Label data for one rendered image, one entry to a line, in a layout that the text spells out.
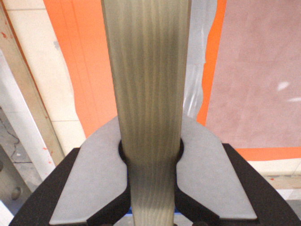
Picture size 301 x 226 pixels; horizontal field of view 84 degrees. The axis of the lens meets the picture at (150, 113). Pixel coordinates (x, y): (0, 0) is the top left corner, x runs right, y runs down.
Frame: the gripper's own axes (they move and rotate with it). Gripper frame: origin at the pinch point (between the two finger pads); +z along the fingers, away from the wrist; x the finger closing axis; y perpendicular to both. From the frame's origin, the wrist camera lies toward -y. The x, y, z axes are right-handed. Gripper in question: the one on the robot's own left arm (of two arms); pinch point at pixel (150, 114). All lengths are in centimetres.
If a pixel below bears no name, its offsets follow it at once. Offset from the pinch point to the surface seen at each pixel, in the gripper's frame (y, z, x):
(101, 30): -4.7, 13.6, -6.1
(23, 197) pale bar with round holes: 22.6, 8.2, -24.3
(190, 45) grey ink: -2.7, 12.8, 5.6
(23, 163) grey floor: 122, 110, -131
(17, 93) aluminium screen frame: 2.2, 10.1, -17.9
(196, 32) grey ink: -4.1, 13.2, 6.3
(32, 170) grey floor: 131, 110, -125
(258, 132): 12.9, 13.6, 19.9
